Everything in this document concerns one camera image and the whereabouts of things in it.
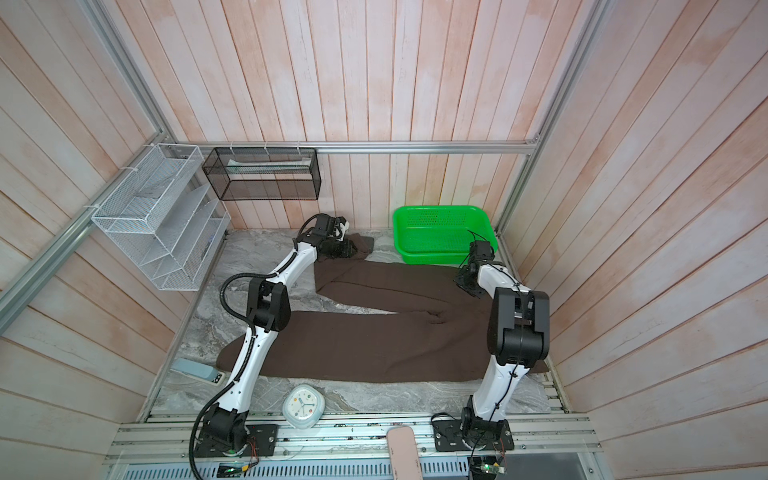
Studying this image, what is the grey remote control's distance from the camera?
2.67ft

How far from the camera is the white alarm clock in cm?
76

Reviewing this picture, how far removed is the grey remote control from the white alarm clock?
207 mm
